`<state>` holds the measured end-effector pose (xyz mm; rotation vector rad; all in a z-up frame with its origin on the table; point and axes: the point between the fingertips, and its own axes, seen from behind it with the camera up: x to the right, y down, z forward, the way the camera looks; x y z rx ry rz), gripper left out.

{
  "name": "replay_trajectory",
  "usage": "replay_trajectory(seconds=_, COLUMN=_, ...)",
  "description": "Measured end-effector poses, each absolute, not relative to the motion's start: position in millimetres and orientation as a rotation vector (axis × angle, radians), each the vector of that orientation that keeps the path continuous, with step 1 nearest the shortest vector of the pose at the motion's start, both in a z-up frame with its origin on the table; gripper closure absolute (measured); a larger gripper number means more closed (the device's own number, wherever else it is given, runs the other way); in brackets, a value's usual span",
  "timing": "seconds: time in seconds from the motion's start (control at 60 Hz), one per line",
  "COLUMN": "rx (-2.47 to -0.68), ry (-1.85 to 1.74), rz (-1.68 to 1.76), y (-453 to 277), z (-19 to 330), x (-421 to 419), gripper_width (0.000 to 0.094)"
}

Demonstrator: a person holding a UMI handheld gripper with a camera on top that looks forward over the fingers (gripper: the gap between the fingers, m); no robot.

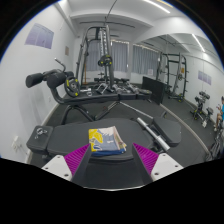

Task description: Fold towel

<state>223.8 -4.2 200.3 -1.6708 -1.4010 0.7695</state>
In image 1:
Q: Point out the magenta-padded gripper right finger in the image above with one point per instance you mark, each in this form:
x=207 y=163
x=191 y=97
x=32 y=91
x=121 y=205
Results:
x=146 y=158

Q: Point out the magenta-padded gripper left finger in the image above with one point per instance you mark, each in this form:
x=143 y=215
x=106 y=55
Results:
x=77 y=159

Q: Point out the black padded weight bench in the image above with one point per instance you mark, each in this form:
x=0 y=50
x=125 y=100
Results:
x=70 y=136

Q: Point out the silver barbell sleeve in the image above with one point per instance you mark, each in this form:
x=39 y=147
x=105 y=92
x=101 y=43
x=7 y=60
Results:
x=153 y=133

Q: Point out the black roller-pad extension bench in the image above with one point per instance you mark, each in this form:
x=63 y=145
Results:
x=100 y=97

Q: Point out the black upright panel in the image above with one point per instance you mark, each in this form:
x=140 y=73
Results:
x=153 y=90

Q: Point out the black yellow weight plate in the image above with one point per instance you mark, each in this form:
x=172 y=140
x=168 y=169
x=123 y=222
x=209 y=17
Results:
x=105 y=61
x=72 y=86

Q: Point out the black dumbbell stand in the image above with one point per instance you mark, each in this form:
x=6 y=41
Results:
x=200 y=108

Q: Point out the row of dumbbells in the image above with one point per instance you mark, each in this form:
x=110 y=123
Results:
x=126 y=87

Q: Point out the person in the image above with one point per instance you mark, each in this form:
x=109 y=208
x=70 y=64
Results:
x=220 y=111

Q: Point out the black squat rack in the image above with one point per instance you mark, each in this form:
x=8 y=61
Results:
x=181 y=76

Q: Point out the grey window curtain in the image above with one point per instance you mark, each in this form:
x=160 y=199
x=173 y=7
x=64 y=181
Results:
x=120 y=56
x=145 y=60

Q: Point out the long ceiling light strip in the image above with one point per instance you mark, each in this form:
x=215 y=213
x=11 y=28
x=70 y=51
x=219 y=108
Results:
x=198 y=42
x=156 y=6

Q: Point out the white wall socket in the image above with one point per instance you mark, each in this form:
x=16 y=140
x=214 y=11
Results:
x=16 y=144

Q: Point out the small purple wall poster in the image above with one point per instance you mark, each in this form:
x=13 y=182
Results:
x=204 y=77

